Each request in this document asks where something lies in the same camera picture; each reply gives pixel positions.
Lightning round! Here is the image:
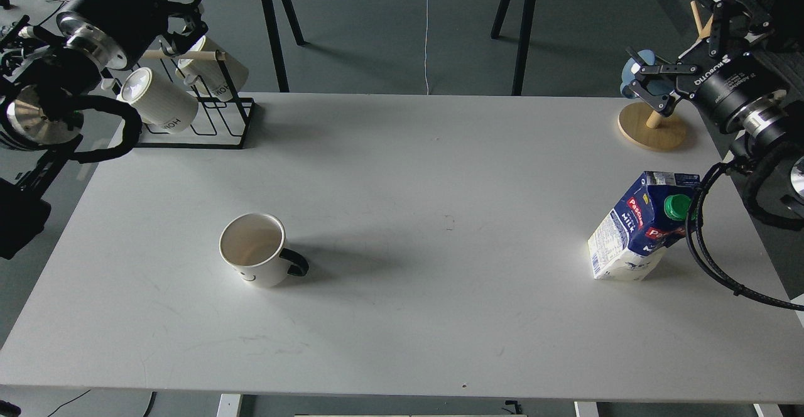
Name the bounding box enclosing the wooden mug tree stand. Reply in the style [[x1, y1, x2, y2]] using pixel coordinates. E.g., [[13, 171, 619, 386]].
[[617, 0, 788, 152]]

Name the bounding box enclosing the white ribbed mug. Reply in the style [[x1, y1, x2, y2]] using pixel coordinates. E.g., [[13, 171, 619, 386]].
[[175, 35, 249, 102], [117, 67, 198, 133]]

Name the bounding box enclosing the black wire mug rack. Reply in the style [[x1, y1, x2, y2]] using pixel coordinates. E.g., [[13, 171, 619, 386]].
[[137, 50, 258, 149]]

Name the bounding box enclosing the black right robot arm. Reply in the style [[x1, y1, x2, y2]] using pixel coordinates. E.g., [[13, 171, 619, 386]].
[[621, 0, 802, 311]]

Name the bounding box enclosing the blue enamel mug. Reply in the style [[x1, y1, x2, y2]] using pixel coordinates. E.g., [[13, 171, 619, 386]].
[[620, 50, 673, 99]]

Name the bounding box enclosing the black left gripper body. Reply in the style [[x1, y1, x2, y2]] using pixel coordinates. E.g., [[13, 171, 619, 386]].
[[57, 0, 168, 70]]

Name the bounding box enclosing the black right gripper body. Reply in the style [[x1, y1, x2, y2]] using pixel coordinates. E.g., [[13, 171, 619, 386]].
[[677, 37, 788, 136]]

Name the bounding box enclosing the blue white milk carton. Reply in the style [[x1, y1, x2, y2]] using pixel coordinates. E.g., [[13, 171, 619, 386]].
[[587, 171, 701, 281]]

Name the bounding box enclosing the white smiley mug black handle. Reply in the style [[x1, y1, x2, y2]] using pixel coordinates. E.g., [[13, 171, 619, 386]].
[[219, 213, 310, 288]]

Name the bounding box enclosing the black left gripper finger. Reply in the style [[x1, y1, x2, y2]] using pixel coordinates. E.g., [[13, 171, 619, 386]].
[[165, 0, 203, 17], [159, 20, 209, 57]]

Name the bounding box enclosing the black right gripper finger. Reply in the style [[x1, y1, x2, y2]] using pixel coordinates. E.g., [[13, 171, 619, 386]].
[[626, 46, 695, 117], [695, 0, 774, 58]]

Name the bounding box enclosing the white ribbed mug rear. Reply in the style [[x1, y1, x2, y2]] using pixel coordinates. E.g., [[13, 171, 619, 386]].
[[175, 35, 249, 102]]

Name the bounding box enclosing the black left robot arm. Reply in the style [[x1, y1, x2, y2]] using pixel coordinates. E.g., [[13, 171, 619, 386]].
[[1, 0, 209, 259]]

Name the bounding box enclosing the white ribbed mug front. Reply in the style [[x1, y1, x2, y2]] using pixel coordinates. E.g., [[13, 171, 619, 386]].
[[117, 67, 198, 133]]

